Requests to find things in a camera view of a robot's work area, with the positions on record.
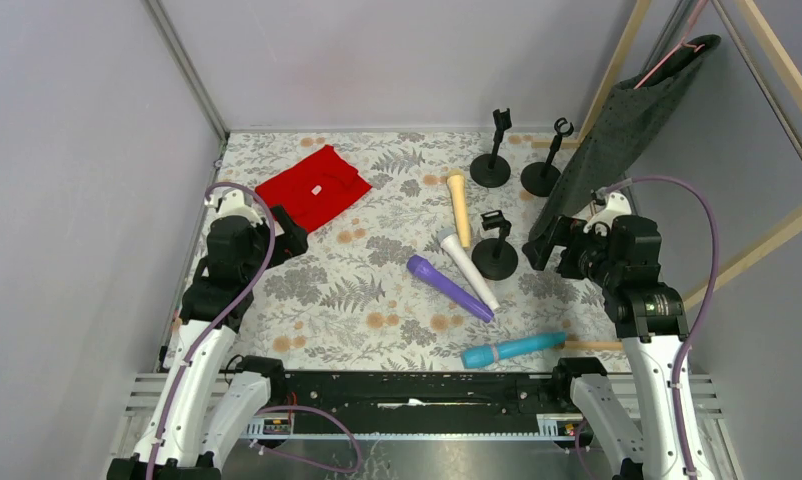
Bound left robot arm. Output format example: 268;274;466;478
106;205;308;479

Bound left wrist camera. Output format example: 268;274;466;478
204;188;266;225

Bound black mic stand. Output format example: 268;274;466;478
470;108;512;188
520;117;574;197
471;210;518;281

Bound pink clothes hanger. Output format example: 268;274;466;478
633;0;707;90

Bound wooden frame rack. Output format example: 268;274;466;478
553;1;802;351

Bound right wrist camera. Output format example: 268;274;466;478
583;191;633;237

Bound teal blue microphone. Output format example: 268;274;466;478
460;331;567;369

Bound floral table mat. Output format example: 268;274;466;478
219;132;615;371

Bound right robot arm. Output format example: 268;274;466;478
522;215;715;479

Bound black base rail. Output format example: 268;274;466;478
270;371;577;437

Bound white microphone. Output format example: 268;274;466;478
437;228;500;312

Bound purple microphone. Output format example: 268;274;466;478
406;255;494;323

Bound dark grey hanging cloth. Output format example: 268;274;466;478
528;34;722;241

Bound cream yellow microphone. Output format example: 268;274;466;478
446;169;472;249

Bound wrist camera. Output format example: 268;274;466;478
583;191;633;237
204;188;266;225

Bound red folded cloth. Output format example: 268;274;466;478
255;145;372;233

